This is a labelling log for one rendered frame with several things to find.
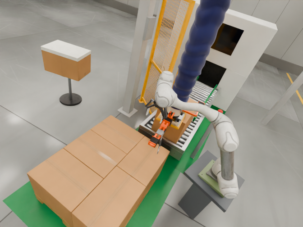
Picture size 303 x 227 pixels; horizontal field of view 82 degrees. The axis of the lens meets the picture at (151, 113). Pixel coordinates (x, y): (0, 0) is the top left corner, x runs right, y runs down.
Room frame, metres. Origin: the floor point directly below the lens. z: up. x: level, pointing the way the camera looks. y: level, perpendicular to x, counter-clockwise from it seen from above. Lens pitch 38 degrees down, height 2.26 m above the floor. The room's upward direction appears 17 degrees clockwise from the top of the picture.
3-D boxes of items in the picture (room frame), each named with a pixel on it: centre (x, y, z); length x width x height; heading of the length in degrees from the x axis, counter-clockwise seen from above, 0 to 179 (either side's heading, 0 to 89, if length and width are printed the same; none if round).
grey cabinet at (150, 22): (2.70, 0.38, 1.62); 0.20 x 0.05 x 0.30; 160
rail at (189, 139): (2.66, -0.93, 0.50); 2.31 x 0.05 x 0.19; 160
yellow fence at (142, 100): (2.87, 0.11, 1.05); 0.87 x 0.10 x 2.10; 32
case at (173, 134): (2.01, -0.35, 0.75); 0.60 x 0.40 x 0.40; 159
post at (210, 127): (2.04, -0.89, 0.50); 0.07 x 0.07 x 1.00; 70
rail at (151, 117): (2.89, -0.32, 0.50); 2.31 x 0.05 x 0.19; 160
